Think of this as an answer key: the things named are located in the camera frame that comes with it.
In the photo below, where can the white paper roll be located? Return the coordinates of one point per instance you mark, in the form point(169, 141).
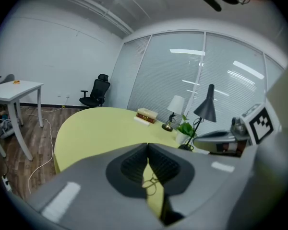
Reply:
point(141, 121)

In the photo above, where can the white shade table lamp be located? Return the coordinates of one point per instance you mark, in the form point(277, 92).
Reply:
point(175, 103)

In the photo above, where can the white power strip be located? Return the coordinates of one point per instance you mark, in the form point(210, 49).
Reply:
point(6, 183)

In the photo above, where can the grey chair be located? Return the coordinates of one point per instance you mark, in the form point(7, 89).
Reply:
point(9, 77)

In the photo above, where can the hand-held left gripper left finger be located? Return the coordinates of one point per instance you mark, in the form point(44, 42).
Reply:
point(86, 190)

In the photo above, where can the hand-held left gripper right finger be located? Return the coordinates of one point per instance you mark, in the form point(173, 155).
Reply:
point(206, 176)

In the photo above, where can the black cone desk lamp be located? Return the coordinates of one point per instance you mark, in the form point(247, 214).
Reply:
point(206, 108)

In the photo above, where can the black mesh office chair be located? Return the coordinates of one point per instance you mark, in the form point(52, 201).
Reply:
point(98, 92)

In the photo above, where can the green potted plant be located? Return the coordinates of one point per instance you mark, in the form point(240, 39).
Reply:
point(186, 129)

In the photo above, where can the orange tape roll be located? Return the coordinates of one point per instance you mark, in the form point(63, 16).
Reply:
point(16, 82)

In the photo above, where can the dark red book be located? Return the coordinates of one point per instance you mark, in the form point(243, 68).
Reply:
point(146, 118)

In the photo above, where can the white side table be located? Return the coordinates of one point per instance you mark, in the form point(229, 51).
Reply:
point(13, 90)

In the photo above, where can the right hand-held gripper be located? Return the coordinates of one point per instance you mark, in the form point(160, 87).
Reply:
point(261, 126)

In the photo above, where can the thin metal frame glasses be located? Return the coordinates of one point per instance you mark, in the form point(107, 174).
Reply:
point(150, 182)

